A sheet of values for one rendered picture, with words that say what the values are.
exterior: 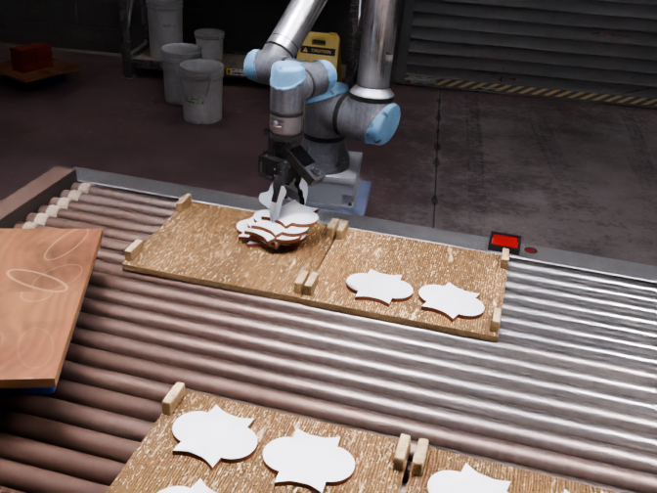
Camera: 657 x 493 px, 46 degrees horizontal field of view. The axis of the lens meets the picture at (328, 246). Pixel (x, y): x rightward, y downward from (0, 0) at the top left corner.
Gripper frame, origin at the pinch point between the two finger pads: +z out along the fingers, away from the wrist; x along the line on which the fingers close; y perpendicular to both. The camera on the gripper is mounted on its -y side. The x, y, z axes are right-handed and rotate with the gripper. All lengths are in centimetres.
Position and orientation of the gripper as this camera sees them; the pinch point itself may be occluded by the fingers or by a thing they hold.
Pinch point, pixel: (289, 213)
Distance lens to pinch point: 184.3
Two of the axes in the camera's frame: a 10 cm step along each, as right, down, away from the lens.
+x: -5.9, 3.6, -7.2
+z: -0.6, 8.8, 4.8
